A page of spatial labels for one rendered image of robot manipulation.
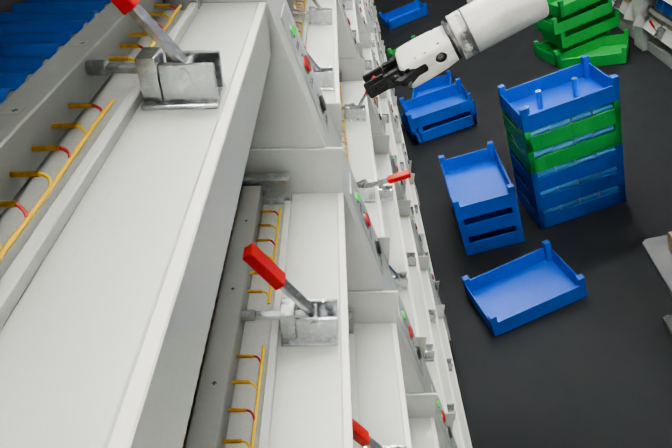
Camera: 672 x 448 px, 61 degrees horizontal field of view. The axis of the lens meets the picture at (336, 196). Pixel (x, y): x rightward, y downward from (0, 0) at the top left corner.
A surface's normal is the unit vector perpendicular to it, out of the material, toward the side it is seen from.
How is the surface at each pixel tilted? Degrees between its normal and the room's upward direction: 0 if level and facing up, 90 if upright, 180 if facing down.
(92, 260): 18
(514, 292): 0
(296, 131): 90
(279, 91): 90
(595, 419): 0
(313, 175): 90
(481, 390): 0
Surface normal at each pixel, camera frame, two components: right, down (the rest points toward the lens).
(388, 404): -0.01, -0.82
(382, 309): 0.01, 0.57
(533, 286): -0.33, -0.77
